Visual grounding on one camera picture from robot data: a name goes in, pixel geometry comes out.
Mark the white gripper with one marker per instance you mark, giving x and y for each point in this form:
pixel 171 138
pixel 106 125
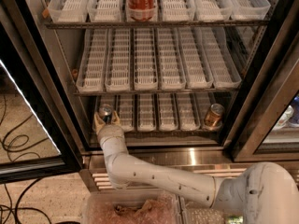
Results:
pixel 109 131

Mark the blue silver redbull can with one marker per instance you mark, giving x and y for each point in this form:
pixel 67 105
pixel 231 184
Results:
pixel 105 113

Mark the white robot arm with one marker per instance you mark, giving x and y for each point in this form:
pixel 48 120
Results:
pixel 265 193

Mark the open glass fridge door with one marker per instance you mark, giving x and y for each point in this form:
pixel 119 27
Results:
pixel 42 137

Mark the copper orange can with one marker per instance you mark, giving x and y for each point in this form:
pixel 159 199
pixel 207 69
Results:
pixel 213 117

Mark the steel fridge bottom grille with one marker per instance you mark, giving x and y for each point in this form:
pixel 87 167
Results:
pixel 200 160

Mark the red cola can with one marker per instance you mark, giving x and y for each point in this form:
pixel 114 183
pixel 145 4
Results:
pixel 141 10

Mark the right closed fridge door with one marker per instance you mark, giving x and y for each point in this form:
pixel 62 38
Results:
pixel 259 141

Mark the green can in bin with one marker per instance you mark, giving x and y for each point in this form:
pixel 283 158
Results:
pixel 234 220

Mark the left clear plastic bin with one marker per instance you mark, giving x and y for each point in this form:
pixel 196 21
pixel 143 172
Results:
pixel 133 206

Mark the clear plastic bin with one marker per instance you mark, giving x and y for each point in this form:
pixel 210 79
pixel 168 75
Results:
pixel 133 206
pixel 194 213

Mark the right clear plastic bin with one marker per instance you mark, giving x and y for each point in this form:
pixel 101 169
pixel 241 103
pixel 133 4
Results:
pixel 194 213

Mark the white bottle behind door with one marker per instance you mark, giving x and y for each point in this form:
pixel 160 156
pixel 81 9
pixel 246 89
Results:
pixel 282 121

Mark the bottom wire fridge shelf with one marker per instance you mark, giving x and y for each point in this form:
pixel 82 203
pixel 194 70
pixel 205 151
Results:
pixel 178 133

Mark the wire fridge shelf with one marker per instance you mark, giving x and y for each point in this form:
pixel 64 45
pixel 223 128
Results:
pixel 151 24
pixel 178 133
pixel 98 93

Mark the middle wire fridge shelf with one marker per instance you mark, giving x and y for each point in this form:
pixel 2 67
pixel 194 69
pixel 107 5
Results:
pixel 98 93

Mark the top wire fridge shelf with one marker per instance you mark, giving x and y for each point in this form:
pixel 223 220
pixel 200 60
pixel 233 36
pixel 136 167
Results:
pixel 151 24

